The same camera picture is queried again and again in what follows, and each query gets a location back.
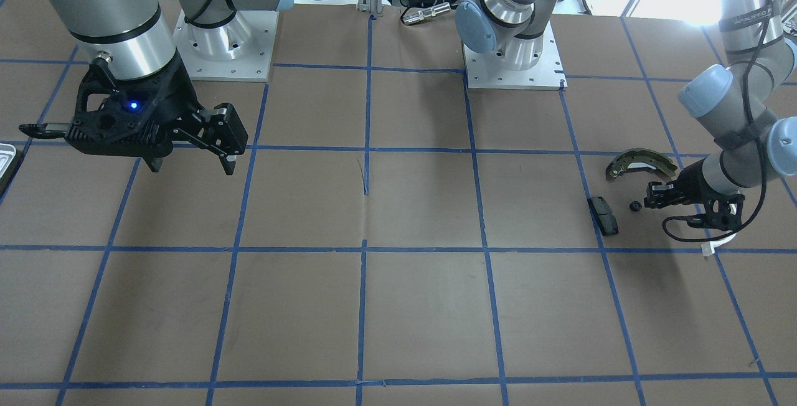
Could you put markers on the silver ribbed metal tray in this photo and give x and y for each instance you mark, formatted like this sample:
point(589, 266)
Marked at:
point(10, 157)

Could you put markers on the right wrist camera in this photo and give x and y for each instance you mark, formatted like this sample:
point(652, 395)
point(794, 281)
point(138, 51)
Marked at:
point(113, 117)

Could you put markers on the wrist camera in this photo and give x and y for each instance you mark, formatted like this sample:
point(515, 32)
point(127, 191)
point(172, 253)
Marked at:
point(113, 117)
point(722, 212)

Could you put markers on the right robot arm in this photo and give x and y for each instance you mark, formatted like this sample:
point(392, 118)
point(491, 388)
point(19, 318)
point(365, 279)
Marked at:
point(134, 36)

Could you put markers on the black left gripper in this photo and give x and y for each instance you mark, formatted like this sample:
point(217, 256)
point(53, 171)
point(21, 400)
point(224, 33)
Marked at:
point(691, 187)

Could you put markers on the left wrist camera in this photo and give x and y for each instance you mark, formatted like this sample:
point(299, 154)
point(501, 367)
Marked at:
point(722, 212)

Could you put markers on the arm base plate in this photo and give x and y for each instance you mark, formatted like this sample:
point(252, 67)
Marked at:
point(240, 51)
point(522, 64)

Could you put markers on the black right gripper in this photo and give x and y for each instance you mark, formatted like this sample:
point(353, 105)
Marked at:
point(176, 98)

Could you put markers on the white curved plastic bracket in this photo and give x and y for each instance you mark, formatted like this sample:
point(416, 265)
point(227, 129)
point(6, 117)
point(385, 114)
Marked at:
point(709, 247)

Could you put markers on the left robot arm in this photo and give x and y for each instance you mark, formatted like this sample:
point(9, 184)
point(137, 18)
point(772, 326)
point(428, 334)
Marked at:
point(728, 101)

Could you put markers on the olive brake shoe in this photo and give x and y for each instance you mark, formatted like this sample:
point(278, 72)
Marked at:
point(641, 159)

